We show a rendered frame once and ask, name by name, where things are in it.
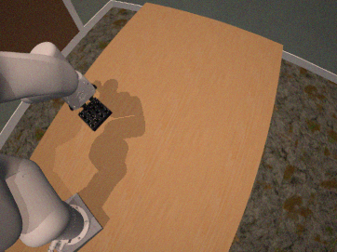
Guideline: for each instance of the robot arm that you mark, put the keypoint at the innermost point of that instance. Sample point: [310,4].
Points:
[26,196]

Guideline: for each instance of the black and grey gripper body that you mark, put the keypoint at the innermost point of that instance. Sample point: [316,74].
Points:
[85,90]

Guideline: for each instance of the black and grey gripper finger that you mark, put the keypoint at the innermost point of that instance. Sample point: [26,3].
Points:
[92,101]
[84,106]

